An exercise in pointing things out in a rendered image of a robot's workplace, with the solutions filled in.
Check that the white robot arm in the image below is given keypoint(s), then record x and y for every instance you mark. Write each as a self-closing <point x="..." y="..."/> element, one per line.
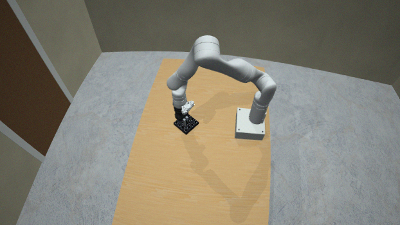
<point x="206" y="54"/>

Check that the black knob box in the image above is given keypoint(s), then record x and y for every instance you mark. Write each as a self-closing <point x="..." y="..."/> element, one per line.
<point x="186" y="129"/>

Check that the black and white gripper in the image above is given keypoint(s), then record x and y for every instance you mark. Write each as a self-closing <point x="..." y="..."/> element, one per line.
<point x="181" y="110"/>

